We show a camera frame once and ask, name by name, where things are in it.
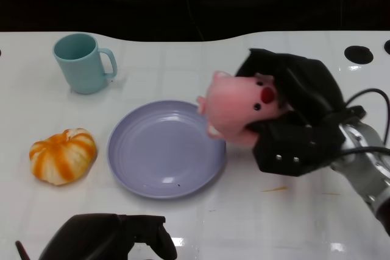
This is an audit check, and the purple plastic plate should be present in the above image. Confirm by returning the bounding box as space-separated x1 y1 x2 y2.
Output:
106 99 227 199

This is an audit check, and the teal plastic mug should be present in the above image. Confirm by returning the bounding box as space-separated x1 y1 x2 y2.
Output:
52 33 118 95

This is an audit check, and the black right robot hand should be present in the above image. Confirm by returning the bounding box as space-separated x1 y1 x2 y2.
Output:
234 47 366 177

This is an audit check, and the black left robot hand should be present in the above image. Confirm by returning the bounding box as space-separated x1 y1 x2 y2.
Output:
38 213 178 260

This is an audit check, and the pink plush beaver doll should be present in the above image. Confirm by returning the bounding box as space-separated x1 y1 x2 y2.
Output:
196 70 293 147

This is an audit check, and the orange white striped pumpkin toy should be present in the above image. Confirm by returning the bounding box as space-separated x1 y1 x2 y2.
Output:
29 127 98 186

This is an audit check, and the thin black rod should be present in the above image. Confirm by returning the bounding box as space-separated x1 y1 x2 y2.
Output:
15 241 31 260

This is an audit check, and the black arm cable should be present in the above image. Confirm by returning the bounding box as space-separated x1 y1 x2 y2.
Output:
336 88 390 156

